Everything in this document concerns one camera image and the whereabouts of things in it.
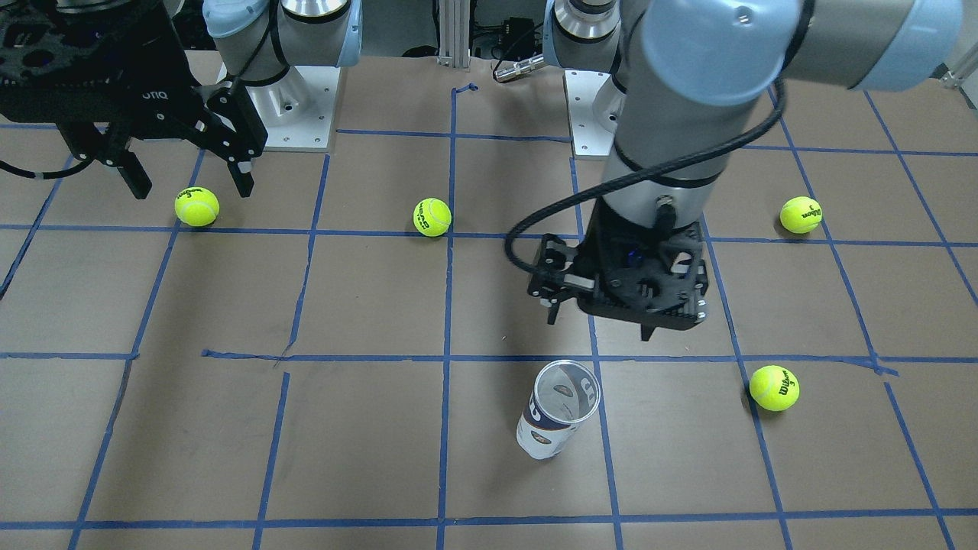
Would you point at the centre tennis ball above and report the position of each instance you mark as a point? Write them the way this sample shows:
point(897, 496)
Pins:
point(432, 217)

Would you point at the metal cylinder tool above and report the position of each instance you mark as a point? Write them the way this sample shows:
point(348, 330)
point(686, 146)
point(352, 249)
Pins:
point(519, 69)

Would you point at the front Wilson tennis ball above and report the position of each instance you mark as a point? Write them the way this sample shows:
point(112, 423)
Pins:
point(774, 388)

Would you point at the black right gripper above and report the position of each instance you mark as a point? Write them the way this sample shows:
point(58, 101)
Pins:
point(157, 84)

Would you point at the tennis ball near left arm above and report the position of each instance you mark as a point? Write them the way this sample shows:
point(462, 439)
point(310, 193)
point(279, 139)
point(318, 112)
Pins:
point(800, 215)

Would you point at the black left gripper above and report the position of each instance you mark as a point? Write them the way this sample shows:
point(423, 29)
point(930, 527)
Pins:
point(556, 269)

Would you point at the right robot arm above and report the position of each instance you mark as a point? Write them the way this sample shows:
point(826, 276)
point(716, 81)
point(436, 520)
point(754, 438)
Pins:
point(246, 33)

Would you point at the clear tennis ball can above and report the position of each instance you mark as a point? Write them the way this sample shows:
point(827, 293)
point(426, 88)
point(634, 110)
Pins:
point(565, 393)

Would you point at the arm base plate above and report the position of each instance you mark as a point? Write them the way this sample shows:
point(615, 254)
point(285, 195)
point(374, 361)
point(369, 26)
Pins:
point(593, 107)
point(296, 105)

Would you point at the tennis ball near base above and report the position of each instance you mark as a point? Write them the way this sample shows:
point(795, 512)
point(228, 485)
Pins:
point(196, 206)

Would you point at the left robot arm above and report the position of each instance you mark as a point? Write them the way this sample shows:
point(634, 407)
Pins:
point(695, 80)

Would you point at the aluminium frame post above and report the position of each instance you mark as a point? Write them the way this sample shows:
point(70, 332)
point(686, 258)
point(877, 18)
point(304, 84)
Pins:
point(454, 31)

